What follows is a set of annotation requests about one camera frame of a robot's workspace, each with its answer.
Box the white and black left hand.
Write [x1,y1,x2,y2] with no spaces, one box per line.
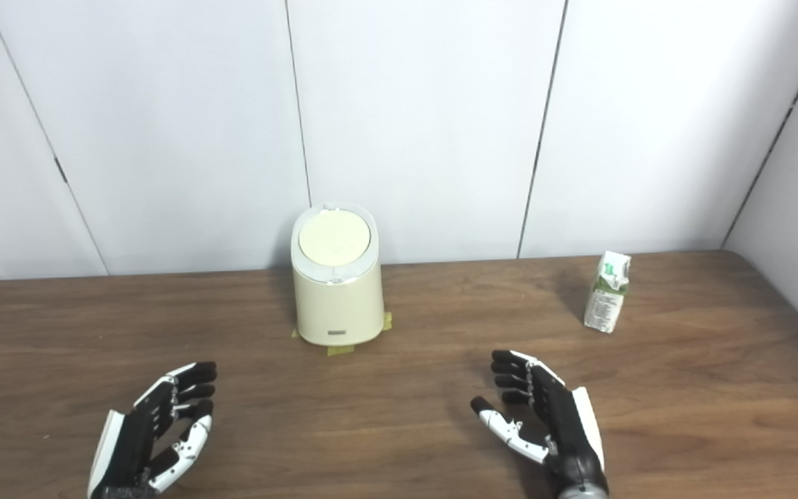
[87,361,218,499]

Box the white and black right hand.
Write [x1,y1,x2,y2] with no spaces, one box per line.
[470,349,610,499]

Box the white and green milk carton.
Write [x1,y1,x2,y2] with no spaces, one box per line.
[583,251,632,334]

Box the cream-colored bin with lid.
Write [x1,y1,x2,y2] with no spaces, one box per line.
[291,202,385,346]

